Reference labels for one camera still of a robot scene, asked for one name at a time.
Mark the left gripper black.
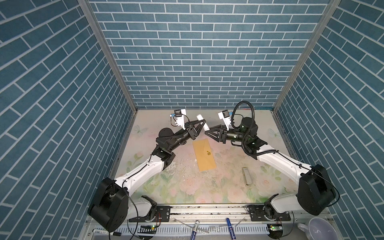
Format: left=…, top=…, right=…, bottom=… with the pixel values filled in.
left=167, top=120, right=204, bottom=153

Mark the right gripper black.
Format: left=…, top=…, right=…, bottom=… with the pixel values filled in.
left=206, top=125, right=249, bottom=145

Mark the white glue stick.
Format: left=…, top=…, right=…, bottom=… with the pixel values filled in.
left=196, top=114, right=211, bottom=132

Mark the brown kraft envelope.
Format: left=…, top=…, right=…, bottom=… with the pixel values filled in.
left=193, top=139, right=217, bottom=172

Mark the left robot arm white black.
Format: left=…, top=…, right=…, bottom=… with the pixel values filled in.
left=88, top=119, right=206, bottom=232

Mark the blue white marker pen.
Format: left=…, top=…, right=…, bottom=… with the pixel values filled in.
left=190, top=221, right=200, bottom=240

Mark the left circuit board green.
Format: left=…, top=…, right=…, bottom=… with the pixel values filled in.
left=138, top=226, right=157, bottom=240

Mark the circuit board green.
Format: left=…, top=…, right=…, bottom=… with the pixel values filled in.
left=267, top=224, right=284, bottom=240
left=138, top=226, right=157, bottom=240

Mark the right circuit board green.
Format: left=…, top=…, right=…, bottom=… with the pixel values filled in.
left=267, top=224, right=284, bottom=240

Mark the black marker pen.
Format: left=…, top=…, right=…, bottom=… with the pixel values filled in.
left=93, top=229, right=122, bottom=237

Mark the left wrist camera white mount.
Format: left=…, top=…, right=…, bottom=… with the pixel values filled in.
left=170, top=109, right=186, bottom=130

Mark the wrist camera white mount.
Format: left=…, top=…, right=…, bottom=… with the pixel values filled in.
left=218, top=110, right=232, bottom=130
left=170, top=109, right=186, bottom=130

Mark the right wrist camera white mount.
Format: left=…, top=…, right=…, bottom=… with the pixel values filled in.
left=218, top=110, right=232, bottom=130

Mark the black corrugated cable conduit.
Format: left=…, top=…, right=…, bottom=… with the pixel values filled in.
left=230, top=100, right=280, bottom=157

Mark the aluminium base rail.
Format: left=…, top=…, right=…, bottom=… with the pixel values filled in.
left=80, top=202, right=337, bottom=238

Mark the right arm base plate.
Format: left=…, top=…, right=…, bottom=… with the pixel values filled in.
left=246, top=205, right=291, bottom=222

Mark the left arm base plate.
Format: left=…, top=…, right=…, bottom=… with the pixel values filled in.
left=140, top=206, right=171, bottom=223

